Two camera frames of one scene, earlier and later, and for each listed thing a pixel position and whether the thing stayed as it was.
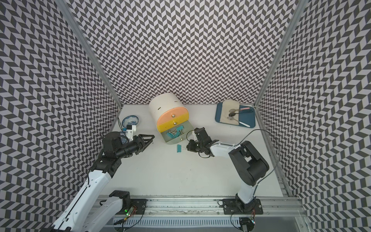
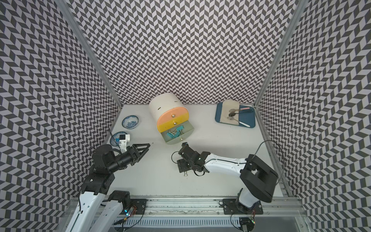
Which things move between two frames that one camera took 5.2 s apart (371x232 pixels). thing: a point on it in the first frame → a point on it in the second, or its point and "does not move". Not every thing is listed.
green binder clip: [180, 128] does not move
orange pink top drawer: [171, 113] does not move
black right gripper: [191, 145] → [181, 166]
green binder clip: [175, 134] does not move
